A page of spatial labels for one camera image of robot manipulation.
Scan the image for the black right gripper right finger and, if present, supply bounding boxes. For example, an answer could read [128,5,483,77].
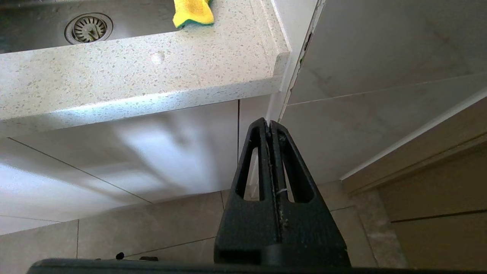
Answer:
[266,121,350,267]

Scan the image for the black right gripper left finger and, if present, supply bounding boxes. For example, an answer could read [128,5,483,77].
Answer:
[214,118,282,265]

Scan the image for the yellow green sponge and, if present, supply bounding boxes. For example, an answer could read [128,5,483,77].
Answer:
[172,0,215,28]

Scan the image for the stainless steel sink basin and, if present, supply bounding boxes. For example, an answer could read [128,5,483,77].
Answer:
[0,0,179,54]

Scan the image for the white cabinet door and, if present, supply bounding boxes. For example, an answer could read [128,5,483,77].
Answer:
[0,100,239,225]

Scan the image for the round metal drain strainer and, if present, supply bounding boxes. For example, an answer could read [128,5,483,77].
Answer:
[64,13,114,45]

